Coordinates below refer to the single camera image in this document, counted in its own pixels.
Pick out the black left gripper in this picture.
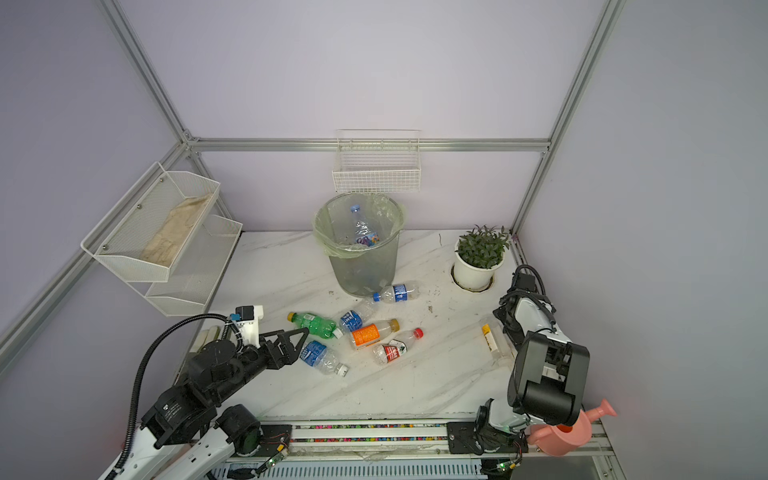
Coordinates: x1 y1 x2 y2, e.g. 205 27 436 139
211 326 308 405

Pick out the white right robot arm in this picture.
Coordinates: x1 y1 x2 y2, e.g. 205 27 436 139
475 264 590 435

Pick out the clear bottle blue label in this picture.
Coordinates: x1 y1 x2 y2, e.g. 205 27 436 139
299 341 349 377

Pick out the large crushed blue label bottle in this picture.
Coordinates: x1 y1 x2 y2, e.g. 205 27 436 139
350 204 380 247

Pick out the potted green succulent plant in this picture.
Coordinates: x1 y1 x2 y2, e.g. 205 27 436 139
452 225 512 292

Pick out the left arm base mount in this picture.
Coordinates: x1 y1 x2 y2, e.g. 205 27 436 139
224 424 293 458

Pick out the green soda bottle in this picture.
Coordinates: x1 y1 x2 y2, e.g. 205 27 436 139
287 312 344 339

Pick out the pink watering can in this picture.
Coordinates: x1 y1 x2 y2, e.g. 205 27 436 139
527 399 617 457

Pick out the red white label bottle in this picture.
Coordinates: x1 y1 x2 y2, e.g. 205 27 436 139
373 328 424 365

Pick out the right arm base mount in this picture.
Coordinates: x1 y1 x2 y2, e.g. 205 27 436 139
446 422 529 455

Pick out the green lined trash bin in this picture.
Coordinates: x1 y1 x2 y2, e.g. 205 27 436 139
312 192 405 298

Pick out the beige cloth in shelf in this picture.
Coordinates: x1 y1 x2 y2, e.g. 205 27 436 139
140 194 211 267

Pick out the white two-tier mesh shelf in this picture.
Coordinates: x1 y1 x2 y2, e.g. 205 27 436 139
81 163 242 317

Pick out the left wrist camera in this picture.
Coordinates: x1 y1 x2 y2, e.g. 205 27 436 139
230 305 264 348

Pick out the blue label bottle near bin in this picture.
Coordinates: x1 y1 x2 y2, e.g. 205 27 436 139
372 281 419 303

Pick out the orange label bottle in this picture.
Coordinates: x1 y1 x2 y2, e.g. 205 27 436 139
350 319 400 350

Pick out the yellow cap white tube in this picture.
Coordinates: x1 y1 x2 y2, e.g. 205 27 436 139
482 324 499 355

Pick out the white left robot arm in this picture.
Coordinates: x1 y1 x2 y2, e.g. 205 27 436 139
102 328 309 479

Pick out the white wire wall basket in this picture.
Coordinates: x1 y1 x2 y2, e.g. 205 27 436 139
332 129 422 194

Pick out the small blue label bottle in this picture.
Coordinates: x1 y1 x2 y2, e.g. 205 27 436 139
339 300 377 334

